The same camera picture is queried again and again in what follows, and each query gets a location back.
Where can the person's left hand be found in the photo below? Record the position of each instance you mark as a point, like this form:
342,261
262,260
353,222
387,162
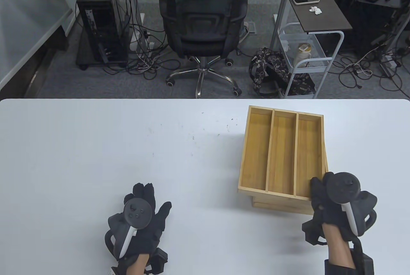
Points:
149,236

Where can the person's right hand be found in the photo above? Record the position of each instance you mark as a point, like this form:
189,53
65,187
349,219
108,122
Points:
320,201

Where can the person's left forearm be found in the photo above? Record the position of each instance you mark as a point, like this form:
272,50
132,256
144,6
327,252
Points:
137,265

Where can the person's right forearm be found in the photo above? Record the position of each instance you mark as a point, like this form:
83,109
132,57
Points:
338,249

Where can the white rolling cart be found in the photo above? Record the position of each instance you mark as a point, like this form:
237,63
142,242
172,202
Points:
320,62

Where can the black patterned backpack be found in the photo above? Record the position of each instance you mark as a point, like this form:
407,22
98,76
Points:
266,67

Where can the beige bottle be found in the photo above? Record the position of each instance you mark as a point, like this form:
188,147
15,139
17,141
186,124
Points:
304,52

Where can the dark wooden side table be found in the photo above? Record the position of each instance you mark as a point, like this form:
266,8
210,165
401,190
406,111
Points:
323,19

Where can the black computer stand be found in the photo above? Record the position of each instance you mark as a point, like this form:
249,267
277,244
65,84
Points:
368,22

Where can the grey floor socket box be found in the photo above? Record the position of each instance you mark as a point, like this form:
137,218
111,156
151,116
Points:
251,28

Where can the crumpled white tissue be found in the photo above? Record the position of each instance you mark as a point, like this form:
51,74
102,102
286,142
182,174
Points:
316,10

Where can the white power strip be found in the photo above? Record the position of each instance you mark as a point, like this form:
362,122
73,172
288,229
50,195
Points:
142,31

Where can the black mesh office chair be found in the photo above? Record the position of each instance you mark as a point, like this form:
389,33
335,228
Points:
201,19

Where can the black computer tower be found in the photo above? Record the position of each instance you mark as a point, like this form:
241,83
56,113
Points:
99,19

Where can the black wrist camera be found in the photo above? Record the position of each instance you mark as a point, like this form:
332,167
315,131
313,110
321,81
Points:
312,231
158,259

